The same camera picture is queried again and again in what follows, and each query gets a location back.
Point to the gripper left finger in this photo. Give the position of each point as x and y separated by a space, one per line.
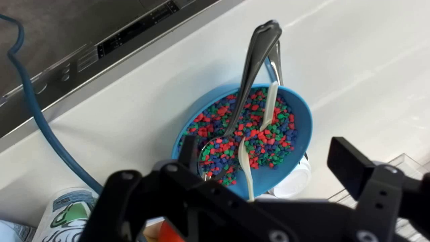
134 198

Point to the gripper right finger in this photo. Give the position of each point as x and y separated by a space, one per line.
356 164

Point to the dishwasher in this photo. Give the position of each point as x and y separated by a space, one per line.
67 40

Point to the dishwasher door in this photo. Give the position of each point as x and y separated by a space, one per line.
67 40

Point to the red object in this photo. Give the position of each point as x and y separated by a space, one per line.
169 233

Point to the clear plastic container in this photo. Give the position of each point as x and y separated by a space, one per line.
408 166

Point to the white cup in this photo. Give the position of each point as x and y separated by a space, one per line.
294 181

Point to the printed paper cup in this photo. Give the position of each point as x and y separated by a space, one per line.
67 215

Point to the blue bowl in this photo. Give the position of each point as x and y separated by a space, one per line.
295 111

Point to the heap of coloured gravel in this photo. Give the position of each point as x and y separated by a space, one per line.
265 137

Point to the white plastic spoon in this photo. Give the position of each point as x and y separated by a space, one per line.
270 104
246 164

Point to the metal spoon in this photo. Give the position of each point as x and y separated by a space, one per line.
258 50

